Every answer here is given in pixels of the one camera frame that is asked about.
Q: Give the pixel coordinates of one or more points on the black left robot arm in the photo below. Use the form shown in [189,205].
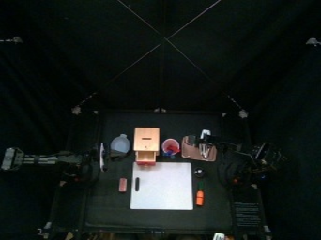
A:
[38,159]

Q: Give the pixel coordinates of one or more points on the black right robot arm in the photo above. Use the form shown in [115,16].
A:
[258,159]

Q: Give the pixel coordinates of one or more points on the pink sushi piece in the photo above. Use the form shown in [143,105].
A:
[122,184]

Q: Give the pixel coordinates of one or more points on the white cutting board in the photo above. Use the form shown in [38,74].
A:
[162,186]

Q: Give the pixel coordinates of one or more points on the grey metal utensils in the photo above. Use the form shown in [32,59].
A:
[205,153]

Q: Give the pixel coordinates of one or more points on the clear plastic jug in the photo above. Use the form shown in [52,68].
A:
[119,144]

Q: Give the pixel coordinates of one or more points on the white clip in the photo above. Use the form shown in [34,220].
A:
[205,134]

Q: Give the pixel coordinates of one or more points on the brown tray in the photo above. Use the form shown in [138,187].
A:
[190,151]

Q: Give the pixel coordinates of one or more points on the pink cup with toys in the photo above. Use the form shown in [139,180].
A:
[170,146]

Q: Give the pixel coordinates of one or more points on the small black round lid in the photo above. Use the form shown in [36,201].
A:
[198,172]

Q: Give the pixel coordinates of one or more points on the wooden box with drawer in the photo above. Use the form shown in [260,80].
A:
[146,143]

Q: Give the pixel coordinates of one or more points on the silver frame bracket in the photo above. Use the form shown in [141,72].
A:
[312,41]
[159,109]
[75,109]
[244,113]

